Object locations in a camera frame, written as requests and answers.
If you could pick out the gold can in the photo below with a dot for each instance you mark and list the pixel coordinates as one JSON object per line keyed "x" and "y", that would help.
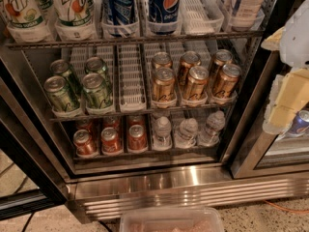
{"x": 162, "y": 60}
{"x": 188, "y": 60}
{"x": 218, "y": 60}
{"x": 197, "y": 79}
{"x": 163, "y": 85}
{"x": 226, "y": 81}

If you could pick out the red can front left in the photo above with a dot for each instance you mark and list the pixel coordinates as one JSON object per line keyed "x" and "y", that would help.
{"x": 84, "y": 143}

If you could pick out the clear plastic bin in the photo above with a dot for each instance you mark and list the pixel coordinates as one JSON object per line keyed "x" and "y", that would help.
{"x": 172, "y": 219}

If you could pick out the gold can front middle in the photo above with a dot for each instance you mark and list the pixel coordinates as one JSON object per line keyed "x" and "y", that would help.
{"x": 197, "y": 79}

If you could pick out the gold can front left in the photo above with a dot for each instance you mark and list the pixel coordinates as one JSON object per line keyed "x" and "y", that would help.
{"x": 163, "y": 85}

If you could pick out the blue can behind glass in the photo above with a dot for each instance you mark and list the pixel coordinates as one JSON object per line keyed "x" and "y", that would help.
{"x": 300, "y": 123}

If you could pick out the red can front right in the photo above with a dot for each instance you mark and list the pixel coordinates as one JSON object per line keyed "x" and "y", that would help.
{"x": 137, "y": 140}

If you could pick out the stainless steel fridge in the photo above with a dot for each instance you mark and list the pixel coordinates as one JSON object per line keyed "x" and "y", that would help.
{"x": 247, "y": 164}

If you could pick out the red can rear right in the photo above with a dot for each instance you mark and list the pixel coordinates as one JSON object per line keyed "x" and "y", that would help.
{"x": 136, "y": 120}

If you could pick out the red can front middle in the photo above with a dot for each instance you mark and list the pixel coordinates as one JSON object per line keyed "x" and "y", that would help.
{"x": 110, "y": 141}

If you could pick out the gold can rear right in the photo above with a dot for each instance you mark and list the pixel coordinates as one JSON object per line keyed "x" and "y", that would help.
{"x": 218, "y": 60}

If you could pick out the green can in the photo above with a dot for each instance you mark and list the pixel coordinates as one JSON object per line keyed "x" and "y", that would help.
{"x": 96, "y": 91}
{"x": 97, "y": 65}
{"x": 60, "y": 94}
{"x": 65, "y": 69}

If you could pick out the red can rear left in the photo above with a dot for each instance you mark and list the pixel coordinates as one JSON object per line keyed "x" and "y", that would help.
{"x": 87, "y": 125}

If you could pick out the green can front left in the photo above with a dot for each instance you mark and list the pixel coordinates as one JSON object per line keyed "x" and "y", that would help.
{"x": 60, "y": 94}

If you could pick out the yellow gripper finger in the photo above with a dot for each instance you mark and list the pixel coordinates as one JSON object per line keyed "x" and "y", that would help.
{"x": 288, "y": 95}
{"x": 272, "y": 42}

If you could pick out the water bottle left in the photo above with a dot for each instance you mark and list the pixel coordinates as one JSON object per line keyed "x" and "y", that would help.
{"x": 162, "y": 134}

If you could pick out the gold can rear left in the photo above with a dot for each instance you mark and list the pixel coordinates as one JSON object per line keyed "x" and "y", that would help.
{"x": 162, "y": 60}

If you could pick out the green can rear left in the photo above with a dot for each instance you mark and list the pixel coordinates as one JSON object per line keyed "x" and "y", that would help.
{"x": 65, "y": 69}

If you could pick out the gold can front right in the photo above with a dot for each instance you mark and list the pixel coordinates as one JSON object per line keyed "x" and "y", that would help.
{"x": 226, "y": 81}

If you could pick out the red can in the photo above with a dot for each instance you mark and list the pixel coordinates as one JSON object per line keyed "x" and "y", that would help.
{"x": 110, "y": 141}
{"x": 87, "y": 125}
{"x": 137, "y": 140}
{"x": 136, "y": 120}
{"x": 84, "y": 143}
{"x": 113, "y": 122}

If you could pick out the open fridge glass door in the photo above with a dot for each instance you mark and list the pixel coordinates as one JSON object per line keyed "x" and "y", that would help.
{"x": 24, "y": 145}

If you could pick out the red can rear middle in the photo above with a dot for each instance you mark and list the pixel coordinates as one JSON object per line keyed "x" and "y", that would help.
{"x": 113, "y": 122}

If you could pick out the green can rear right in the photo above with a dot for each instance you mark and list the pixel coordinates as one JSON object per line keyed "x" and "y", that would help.
{"x": 97, "y": 65}

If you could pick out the green can front right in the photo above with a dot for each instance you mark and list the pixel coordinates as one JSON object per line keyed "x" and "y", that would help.
{"x": 96, "y": 91}

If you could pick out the gold can rear middle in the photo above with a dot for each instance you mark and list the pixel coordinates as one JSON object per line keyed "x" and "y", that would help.
{"x": 188, "y": 60}

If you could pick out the white 7up can left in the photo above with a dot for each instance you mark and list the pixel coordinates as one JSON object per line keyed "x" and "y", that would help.
{"x": 25, "y": 15}

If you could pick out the white 7up can right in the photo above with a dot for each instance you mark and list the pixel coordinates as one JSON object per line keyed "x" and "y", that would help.
{"x": 73, "y": 13}

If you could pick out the white bottle top shelf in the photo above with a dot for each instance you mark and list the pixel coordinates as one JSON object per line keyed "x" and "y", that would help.
{"x": 244, "y": 13}

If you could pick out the empty white can tray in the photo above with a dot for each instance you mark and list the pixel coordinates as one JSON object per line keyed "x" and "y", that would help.
{"x": 132, "y": 95}

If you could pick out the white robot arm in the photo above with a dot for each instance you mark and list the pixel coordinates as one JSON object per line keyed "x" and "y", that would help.
{"x": 294, "y": 44}

